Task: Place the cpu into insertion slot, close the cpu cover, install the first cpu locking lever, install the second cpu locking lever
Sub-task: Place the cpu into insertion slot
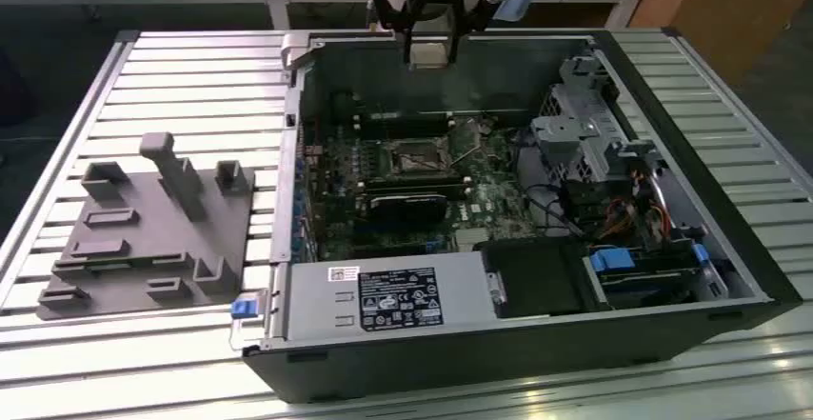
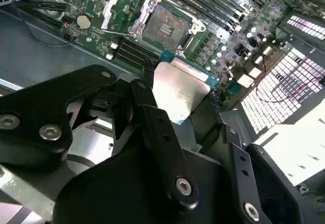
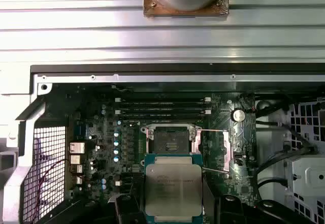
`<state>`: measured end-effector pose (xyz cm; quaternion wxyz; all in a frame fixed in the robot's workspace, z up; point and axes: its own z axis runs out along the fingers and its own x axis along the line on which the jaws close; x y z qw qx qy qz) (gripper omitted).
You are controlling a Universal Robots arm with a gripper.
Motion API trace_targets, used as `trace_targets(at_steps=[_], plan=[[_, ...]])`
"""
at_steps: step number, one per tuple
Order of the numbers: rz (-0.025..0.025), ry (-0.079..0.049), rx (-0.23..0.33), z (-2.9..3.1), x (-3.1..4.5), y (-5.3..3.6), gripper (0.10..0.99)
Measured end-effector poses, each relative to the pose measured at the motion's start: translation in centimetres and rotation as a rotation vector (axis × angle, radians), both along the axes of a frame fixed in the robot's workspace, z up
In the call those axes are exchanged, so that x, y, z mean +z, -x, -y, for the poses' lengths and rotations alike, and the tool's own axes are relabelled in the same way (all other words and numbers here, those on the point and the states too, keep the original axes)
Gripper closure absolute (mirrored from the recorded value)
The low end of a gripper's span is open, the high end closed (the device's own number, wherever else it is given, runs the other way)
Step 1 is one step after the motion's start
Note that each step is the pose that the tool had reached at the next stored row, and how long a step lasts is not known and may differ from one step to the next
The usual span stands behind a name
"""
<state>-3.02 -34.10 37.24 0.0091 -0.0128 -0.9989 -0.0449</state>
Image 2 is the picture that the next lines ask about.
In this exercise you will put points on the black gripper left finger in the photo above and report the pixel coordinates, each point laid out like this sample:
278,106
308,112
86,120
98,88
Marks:
30,117

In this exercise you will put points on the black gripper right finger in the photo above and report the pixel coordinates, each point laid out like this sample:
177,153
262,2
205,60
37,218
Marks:
247,188

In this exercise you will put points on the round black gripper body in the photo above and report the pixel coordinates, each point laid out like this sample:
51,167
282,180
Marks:
114,196

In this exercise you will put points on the silver-topped CPU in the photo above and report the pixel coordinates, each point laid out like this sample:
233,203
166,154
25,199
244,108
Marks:
177,89

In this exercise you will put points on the metal socket cover frame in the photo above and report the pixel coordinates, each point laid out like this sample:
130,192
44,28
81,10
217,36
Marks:
106,22

